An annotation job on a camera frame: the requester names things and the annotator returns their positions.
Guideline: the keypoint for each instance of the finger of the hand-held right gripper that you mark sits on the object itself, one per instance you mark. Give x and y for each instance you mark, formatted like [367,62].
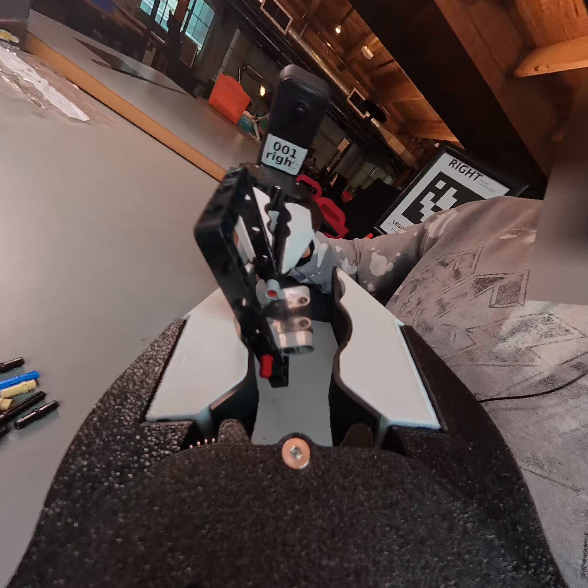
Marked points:
[262,206]
[298,234]

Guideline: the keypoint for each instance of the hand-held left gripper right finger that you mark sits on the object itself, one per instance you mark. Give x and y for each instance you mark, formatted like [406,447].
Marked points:
[386,367]

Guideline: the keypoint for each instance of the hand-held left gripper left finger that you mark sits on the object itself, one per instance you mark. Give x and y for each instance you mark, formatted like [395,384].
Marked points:
[202,367]

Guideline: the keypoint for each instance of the black building frame assembly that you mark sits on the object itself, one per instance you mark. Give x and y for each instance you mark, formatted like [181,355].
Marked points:
[211,239]

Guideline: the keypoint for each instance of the person's right forearm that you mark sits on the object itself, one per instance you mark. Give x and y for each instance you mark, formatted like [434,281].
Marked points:
[413,248]

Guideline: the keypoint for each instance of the grey desk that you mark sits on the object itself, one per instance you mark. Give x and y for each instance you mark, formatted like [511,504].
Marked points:
[92,229]

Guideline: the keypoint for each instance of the person's right hand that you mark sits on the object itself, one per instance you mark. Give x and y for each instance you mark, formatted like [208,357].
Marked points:
[307,251]

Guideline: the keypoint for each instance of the red chair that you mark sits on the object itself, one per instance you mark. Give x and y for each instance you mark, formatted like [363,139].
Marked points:
[330,216]

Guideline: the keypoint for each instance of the orange bin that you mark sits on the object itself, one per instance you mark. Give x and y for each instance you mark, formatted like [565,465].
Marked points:
[227,99]

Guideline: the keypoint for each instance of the paned window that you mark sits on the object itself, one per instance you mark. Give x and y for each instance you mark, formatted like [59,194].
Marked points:
[193,23]

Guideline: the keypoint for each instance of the grey table with wooden edge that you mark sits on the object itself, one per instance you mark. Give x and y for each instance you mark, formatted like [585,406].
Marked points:
[160,105]

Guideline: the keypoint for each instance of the person's torso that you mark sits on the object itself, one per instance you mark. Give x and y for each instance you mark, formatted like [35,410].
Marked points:
[528,344]

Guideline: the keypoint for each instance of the white marker sign board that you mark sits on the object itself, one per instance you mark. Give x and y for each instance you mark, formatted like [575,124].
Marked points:
[459,171]

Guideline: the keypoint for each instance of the pile of small connector pins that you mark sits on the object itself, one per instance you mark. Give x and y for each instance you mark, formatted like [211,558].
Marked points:
[18,381]

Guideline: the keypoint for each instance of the clear plastic bags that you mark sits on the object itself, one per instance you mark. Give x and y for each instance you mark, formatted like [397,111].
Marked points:
[36,82]

